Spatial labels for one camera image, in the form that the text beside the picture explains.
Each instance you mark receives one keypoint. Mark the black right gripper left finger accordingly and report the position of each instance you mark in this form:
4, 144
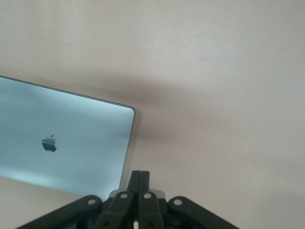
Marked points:
116, 210

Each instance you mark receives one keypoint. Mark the brown table cover sheet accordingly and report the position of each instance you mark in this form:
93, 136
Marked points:
214, 71

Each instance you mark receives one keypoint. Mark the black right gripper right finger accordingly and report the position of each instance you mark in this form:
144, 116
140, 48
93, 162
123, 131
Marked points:
152, 210

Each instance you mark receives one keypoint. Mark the grey laptop computer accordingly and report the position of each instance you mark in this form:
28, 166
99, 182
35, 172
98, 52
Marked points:
71, 119

